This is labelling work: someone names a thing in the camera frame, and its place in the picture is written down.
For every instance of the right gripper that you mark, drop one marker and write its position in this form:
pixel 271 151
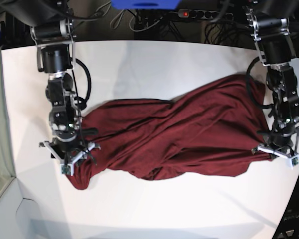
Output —
pixel 70 155

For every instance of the blue box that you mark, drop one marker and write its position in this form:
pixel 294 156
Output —
pixel 145 4

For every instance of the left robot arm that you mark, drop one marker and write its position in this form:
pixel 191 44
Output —
pixel 269 21

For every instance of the black power strip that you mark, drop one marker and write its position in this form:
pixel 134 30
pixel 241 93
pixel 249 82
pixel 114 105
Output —
pixel 198 14

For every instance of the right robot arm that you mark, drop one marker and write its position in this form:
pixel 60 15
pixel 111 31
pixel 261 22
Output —
pixel 69 81

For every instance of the dark red t-shirt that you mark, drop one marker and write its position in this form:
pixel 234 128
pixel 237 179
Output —
pixel 211 130

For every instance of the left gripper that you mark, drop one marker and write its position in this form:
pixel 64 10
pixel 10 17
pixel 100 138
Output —
pixel 281 144

